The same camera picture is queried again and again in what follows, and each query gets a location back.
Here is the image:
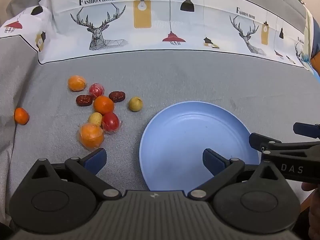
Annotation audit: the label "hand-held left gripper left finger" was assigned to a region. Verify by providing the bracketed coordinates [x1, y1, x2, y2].
[25, 148, 123, 201]

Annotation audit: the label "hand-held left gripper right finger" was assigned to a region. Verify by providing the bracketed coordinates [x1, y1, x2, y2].
[187, 148, 285, 201]

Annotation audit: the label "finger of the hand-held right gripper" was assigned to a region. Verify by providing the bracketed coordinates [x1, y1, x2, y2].
[249, 132, 284, 153]
[293, 122, 320, 139]

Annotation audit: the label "plastic-wrapped red fruit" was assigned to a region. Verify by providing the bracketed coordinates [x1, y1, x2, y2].
[89, 83, 105, 99]
[101, 112, 122, 133]

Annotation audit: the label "yellow-green round fruit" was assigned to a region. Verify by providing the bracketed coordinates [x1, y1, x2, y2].
[129, 97, 143, 112]
[88, 112, 103, 127]

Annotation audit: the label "blue plate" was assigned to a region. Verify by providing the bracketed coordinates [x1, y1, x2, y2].
[139, 101, 260, 192]

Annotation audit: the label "orange mandarin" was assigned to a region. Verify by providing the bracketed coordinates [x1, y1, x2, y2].
[14, 107, 30, 125]
[93, 95, 115, 114]

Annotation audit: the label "dried red date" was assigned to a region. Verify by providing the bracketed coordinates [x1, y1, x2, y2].
[109, 91, 126, 103]
[76, 95, 93, 107]

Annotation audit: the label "person's right hand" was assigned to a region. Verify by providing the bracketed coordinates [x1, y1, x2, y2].
[301, 182, 320, 230]

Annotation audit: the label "plastic-wrapped orange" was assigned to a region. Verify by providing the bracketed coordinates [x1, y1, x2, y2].
[68, 75, 87, 92]
[77, 122, 105, 151]

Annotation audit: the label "orange pillow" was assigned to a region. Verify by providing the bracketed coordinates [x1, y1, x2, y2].
[310, 52, 320, 76]

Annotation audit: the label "blue pillow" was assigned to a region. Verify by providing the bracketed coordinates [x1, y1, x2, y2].
[310, 15, 320, 60]

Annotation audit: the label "white printed cloth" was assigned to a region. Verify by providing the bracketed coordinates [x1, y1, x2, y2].
[0, 0, 316, 77]

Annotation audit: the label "wooden bed frame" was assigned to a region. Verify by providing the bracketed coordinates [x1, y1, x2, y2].
[299, 192, 313, 213]

